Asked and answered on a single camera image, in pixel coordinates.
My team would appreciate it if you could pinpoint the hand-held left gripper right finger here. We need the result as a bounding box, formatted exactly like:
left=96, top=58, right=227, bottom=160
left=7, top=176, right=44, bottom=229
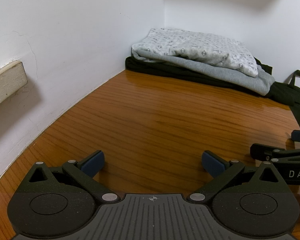
left=186, top=150, right=281, bottom=203

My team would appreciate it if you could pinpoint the grey printed sweatshirt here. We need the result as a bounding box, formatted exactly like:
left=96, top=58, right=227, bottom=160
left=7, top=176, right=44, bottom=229
left=133, top=49, right=276, bottom=96

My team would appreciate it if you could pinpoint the white patterned shirt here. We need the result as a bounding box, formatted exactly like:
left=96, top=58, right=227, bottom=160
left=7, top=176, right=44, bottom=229
left=132, top=28, right=259, bottom=78

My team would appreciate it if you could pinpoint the beige window sill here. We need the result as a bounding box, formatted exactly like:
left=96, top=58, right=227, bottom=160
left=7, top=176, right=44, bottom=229
left=0, top=61, right=29, bottom=112

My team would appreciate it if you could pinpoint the black folded garment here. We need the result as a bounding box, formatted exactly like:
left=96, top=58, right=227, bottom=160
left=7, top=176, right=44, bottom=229
left=125, top=56, right=298, bottom=106

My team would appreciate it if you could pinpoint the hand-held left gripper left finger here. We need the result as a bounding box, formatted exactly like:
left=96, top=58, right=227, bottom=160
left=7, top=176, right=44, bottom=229
left=27, top=150, right=121, bottom=203

